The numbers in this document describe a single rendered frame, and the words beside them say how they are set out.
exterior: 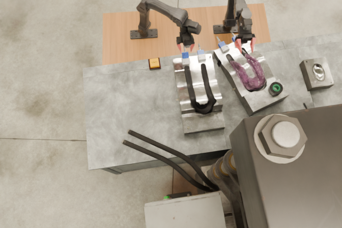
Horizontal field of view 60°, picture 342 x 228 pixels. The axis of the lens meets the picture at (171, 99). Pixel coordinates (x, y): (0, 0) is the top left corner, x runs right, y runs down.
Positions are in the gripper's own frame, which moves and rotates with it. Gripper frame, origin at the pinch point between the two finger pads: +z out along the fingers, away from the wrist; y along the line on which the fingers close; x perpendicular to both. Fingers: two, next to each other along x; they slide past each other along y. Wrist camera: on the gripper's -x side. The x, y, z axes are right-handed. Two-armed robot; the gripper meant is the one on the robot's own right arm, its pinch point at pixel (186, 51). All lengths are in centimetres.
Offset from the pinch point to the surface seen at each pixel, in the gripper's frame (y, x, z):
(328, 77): 90, -16, 25
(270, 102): 48, -28, 27
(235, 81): 29.8, -12.0, 20.4
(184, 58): -0.5, 3.0, 7.3
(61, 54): -113, 107, 55
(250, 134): 0, -113, -51
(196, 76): 5.4, -5.4, 17.0
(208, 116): 8.4, -27.6, 32.4
